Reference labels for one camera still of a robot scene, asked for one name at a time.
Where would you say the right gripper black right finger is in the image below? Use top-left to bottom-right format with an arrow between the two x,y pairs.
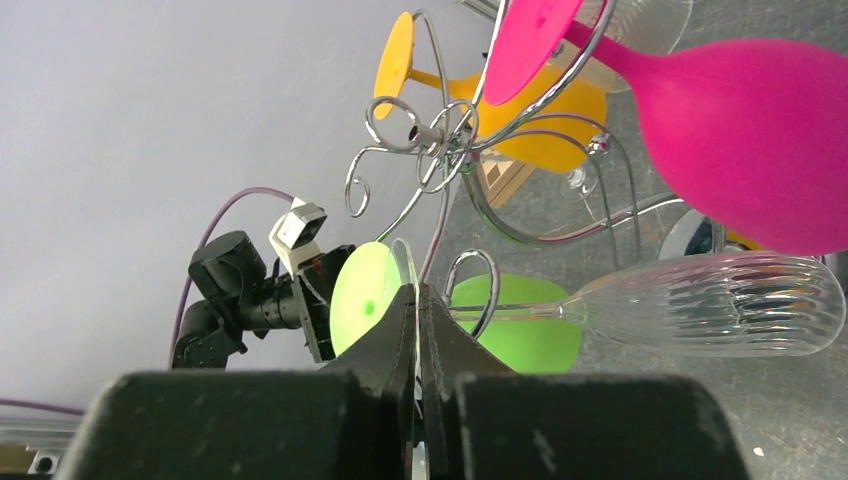
418,284 -> 517,479

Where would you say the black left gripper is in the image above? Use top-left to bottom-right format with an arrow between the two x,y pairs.
295,244 -> 356,363

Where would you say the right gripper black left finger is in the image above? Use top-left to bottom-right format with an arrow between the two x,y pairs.
323,284 -> 418,479

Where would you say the green plastic wine glass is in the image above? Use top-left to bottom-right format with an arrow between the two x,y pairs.
329,242 -> 582,375

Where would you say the chrome wire wine glass rack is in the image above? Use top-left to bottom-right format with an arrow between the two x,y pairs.
343,0 -> 730,339

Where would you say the clear ribbed flute glass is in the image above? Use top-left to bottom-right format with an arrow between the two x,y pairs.
390,238 -> 848,359

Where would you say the clear round wine glass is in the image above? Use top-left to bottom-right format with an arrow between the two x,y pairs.
561,133 -> 611,204

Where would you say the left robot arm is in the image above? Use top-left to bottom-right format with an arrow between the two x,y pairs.
171,231 -> 355,369

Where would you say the orange plastic wine glass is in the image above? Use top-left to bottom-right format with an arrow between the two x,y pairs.
374,12 -> 607,173

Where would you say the pink plastic wine glass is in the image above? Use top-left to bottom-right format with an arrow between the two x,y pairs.
483,1 -> 847,255

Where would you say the clear tumbler wine glass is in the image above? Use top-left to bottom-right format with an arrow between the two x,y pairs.
578,0 -> 693,93

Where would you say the wooden chessboard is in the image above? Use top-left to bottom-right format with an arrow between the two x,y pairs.
477,149 -> 536,208

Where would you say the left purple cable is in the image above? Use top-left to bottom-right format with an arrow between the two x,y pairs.
0,187 -> 296,419

